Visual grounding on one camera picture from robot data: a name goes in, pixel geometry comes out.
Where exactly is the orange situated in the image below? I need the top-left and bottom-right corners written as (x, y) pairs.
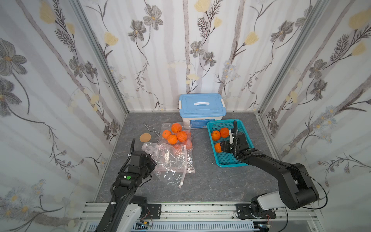
top-left (219, 127), bottom-right (230, 138)
top-left (162, 130), bottom-right (172, 140)
top-left (176, 131), bottom-right (188, 143)
top-left (171, 123), bottom-right (183, 134)
top-left (211, 130), bottom-right (221, 141)
top-left (167, 134), bottom-right (178, 145)
top-left (214, 143), bottom-right (223, 153)

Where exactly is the clear zip-top bag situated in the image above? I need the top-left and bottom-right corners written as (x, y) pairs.
top-left (142, 142), bottom-right (195, 188)
top-left (159, 122), bottom-right (193, 150)

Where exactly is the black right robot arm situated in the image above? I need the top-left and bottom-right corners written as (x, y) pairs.
top-left (221, 120), bottom-right (320, 217)

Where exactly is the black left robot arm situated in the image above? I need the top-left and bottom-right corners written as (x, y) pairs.
top-left (95, 139), bottom-right (157, 232)

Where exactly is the round cork coaster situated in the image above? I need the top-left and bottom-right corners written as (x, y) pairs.
top-left (140, 133), bottom-right (152, 143)

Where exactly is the teal plastic basket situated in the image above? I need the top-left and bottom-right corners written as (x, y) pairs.
top-left (206, 118), bottom-right (255, 168)

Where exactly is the blue lidded storage box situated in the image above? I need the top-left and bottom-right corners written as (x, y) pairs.
top-left (179, 93), bottom-right (227, 129)

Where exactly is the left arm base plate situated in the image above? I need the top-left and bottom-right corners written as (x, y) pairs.
top-left (140, 204), bottom-right (162, 220)

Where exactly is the white slotted cable duct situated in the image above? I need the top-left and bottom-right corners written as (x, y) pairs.
top-left (86, 221), bottom-right (259, 232)

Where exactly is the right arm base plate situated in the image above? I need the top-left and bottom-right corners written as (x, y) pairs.
top-left (235, 203), bottom-right (276, 220)

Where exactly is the aluminium mounting rail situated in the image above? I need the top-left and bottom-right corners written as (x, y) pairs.
top-left (79, 201), bottom-right (322, 232)

